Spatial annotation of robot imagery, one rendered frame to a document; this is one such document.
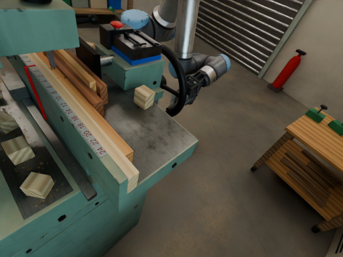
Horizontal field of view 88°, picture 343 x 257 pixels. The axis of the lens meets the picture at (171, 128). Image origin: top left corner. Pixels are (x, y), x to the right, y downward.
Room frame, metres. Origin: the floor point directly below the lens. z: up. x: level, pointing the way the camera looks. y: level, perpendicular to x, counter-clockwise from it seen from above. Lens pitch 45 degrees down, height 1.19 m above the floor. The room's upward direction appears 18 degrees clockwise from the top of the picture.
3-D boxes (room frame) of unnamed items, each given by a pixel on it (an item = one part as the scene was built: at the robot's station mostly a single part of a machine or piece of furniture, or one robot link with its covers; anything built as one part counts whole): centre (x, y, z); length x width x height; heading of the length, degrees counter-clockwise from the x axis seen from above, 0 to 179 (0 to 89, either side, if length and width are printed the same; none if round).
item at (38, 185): (0.11, 0.21, 0.82); 0.04 x 0.03 x 0.03; 97
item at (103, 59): (0.38, 0.22, 0.95); 0.09 x 0.07 x 0.09; 58
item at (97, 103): (0.31, 0.25, 0.92); 0.23 x 0.02 x 0.04; 58
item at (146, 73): (0.46, 0.17, 0.91); 0.15 x 0.14 x 0.09; 58
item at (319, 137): (1.01, -1.16, 0.32); 0.66 x 0.57 x 0.64; 49
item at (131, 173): (0.28, 0.28, 0.92); 0.60 x 0.02 x 0.05; 58
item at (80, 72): (0.35, 0.28, 0.93); 0.22 x 0.01 x 0.06; 58
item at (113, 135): (0.33, 0.32, 0.92); 0.62 x 0.02 x 0.04; 58
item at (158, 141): (0.39, 0.22, 0.87); 0.61 x 0.30 x 0.06; 58
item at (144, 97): (0.34, 0.09, 0.92); 0.04 x 0.03 x 0.04; 65
